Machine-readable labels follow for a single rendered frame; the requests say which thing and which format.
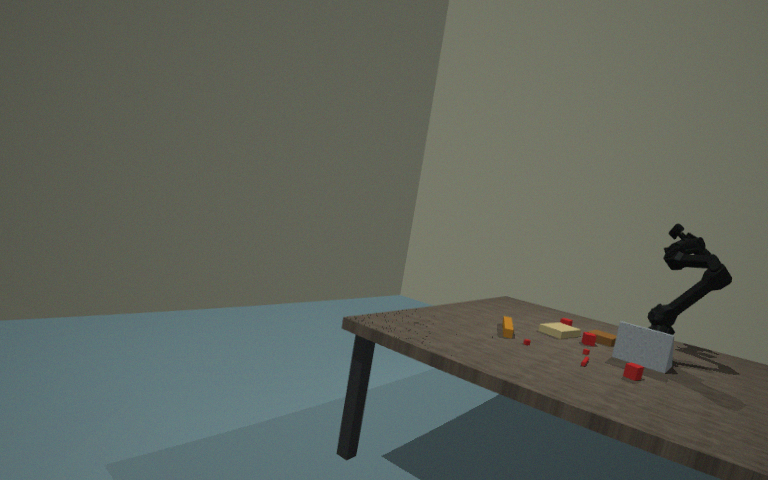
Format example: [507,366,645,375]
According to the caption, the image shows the orange flat bar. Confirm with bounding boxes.
[502,316,513,339]

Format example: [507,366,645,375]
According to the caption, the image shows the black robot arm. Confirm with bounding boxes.
[647,237,732,335]

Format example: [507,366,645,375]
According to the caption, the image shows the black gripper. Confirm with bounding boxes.
[668,223,711,256]

